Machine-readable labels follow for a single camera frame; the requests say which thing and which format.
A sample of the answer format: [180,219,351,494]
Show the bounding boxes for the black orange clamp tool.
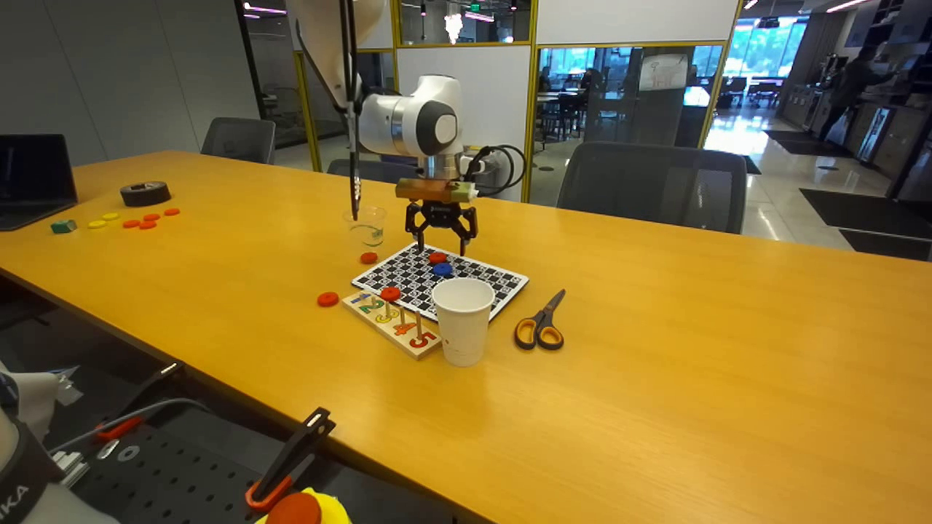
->
[244,407,335,516]

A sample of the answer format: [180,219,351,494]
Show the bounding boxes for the green block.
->
[51,220,76,236]

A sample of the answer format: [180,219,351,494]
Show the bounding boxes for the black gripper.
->
[405,200,479,257]

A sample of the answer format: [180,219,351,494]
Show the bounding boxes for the orange handled scissors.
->
[514,290,565,350]

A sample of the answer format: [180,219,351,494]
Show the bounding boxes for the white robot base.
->
[0,366,121,524]

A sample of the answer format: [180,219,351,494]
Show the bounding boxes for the checkered marker board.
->
[354,245,528,316]

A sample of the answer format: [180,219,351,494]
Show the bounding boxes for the wooden number puzzle board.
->
[345,290,440,358]

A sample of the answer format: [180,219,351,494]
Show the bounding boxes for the white paper cup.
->
[431,277,495,366]

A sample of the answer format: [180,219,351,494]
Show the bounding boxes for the yellow emergency stop button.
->
[258,489,354,524]

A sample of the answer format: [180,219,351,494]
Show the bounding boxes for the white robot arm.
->
[290,0,479,245]

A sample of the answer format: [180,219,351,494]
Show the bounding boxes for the grey office chair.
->
[558,139,750,233]
[202,115,278,163]

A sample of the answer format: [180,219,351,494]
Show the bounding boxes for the blue disc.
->
[431,261,454,278]

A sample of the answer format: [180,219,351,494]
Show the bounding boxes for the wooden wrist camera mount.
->
[397,178,479,204]

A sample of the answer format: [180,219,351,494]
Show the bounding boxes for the black laptop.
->
[0,133,80,230]

